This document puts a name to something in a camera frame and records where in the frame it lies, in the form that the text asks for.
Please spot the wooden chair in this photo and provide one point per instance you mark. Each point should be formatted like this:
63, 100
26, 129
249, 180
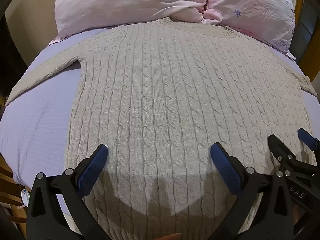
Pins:
10, 180

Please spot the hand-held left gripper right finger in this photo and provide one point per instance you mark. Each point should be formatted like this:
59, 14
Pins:
225, 171

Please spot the lavender bed sheet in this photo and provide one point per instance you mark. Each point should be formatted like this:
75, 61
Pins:
37, 130

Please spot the wooden bed frame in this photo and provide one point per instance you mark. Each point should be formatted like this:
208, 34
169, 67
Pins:
299, 10

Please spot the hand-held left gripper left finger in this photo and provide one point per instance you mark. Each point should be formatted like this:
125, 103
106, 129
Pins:
93, 166

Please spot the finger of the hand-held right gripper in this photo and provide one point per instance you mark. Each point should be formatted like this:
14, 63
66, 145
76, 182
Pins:
306, 135
278, 145

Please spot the white plastic item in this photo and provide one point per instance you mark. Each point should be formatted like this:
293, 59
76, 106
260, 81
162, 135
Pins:
24, 198

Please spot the pink floral pillow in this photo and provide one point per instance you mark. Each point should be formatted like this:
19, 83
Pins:
125, 5

